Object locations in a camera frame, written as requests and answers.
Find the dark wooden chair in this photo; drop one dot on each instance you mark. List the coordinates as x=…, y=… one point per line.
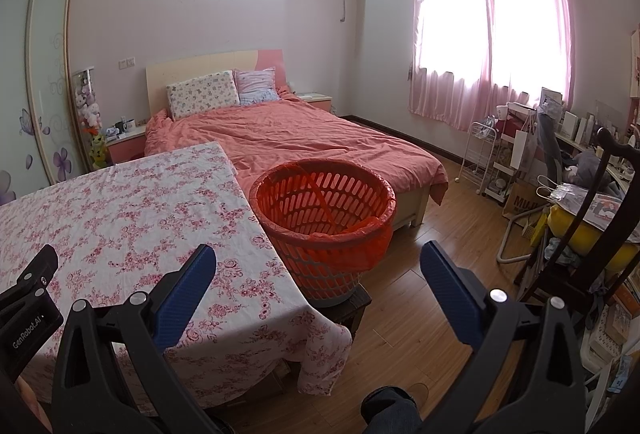
x=595, y=239

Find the stack of books and boxes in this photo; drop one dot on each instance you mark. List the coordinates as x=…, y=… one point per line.
x=607, y=339

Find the yellow plastic tub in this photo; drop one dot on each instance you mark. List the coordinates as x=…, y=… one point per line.
x=570, y=226

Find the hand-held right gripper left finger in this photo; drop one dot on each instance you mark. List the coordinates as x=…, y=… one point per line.
x=186, y=294

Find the person's left forearm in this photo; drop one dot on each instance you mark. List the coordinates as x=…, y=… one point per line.
x=32, y=396

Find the floral sliding door wardrobe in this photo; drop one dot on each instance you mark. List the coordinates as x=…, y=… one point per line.
x=30, y=99

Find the floral pillow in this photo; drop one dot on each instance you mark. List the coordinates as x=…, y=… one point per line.
x=202, y=93

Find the grey cloth bundle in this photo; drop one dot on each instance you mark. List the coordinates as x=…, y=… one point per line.
x=592, y=167

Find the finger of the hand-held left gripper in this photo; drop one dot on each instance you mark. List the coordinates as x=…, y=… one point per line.
x=35, y=271

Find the pink nightstand with mugs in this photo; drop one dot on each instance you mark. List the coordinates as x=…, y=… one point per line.
x=125, y=147

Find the white storage cart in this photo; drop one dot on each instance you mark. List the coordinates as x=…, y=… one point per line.
x=504, y=184

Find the white metal tube frame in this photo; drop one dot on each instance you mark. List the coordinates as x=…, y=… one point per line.
x=505, y=239

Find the person's leg in dark pants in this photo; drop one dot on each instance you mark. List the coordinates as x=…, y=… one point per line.
x=387, y=414

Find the yellow green plush toy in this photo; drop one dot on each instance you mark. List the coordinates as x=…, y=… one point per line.
x=97, y=152

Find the dark green mug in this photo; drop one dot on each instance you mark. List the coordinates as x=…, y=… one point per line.
x=120, y=127

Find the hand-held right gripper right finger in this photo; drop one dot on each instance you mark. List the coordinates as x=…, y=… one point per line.
x=450, y=294

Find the dark wooden stool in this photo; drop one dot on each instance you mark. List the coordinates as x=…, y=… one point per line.
x=356, y=311

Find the orange plastic basket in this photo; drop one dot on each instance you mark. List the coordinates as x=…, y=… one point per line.
x=325, y=239

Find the clear plastic bag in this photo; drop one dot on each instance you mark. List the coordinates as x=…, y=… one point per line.
x=570, y=194

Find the white paper bag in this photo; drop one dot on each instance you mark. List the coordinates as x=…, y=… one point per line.
x=523, y=152

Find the white wall switch plate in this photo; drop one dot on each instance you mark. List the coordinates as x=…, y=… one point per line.
x=126, y=62

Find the floral tablecloth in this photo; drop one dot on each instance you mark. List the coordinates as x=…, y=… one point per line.
x=150, y=224

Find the picture frame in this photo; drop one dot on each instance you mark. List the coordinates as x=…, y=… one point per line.
x=552, y=98

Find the coral duvet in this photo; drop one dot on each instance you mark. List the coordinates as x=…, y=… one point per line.
x=310, y=134

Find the plush toy display tube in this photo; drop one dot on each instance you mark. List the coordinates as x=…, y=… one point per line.
x=86, y=104

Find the white mug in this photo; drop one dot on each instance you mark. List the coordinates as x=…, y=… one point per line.
x=129, y=125

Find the striped pillow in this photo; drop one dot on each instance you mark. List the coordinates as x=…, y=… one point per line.
x=256, y=84

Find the brown shoe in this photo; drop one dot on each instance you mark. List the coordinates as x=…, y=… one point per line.
x=417, y=395

